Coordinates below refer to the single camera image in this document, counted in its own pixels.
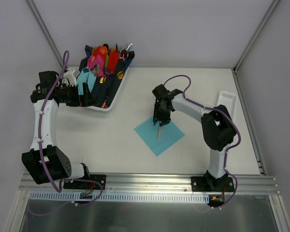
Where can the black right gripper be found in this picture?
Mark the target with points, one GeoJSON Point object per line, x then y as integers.
{"type": "Point", "coordinates": [161, 118]}

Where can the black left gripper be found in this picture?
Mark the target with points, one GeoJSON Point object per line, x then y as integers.
{"type": "Point", "coordinates": [81, 95]}

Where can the wooden handled spoon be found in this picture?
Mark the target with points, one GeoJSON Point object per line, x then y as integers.
{"type": "Point", "coordinates": [159, 132]}

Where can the light blue paper napkin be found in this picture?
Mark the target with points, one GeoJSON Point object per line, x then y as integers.
{"type": "Point", "coordinates": [170, 134]}

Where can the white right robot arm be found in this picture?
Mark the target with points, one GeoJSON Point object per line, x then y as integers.
{"type": "Point", "coordinates": [217, 126]}

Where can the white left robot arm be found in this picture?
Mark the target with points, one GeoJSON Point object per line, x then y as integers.
{"type": "Point", "coordinates": [44, 161]}

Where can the light blue rolled napkin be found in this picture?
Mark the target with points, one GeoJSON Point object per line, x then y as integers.
{"type": "Point", "coordinates": [85, 76]}

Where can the dark navy rolled napkin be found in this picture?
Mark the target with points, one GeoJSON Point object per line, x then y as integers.
{"type": "Point", "coordinates": [105, 89]}

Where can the magenta rolled napkin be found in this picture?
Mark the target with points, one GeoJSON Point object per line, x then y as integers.
{"type": "Point", "coordinates": [96, 65]}

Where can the red rolled napkin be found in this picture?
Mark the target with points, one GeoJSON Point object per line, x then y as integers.
{"type": "Point", "coordinates": [112, 61]}

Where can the white plastic basket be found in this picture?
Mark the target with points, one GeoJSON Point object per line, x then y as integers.
{"type": "Point", "coordinates": [121, 75]}

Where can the white utensil tray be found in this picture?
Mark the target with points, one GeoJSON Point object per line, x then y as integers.
{"type": "Point", "coordinates": [229, 100]}

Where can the aluminium front rail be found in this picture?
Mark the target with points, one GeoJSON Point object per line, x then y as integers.
{"type": "Point", "coordinates": [180, 183]}

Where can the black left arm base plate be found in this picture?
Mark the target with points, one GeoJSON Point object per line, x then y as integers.
{"type": "Point", "coordinates": [100, 179]}

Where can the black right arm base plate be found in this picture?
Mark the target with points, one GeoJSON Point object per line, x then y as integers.
{"type": "Point", "coordinates": [208, 184]}

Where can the white slotted cable duct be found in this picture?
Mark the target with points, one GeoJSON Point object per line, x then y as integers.
{"type": "Point", "coordinates": [121, 197]}

